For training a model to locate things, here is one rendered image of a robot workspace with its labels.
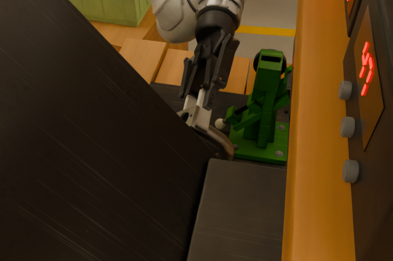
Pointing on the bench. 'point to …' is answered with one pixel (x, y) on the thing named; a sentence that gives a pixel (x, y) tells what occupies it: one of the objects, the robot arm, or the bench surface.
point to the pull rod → (220, 123)
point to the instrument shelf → (318, 126)
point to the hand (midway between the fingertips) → (196, 113)
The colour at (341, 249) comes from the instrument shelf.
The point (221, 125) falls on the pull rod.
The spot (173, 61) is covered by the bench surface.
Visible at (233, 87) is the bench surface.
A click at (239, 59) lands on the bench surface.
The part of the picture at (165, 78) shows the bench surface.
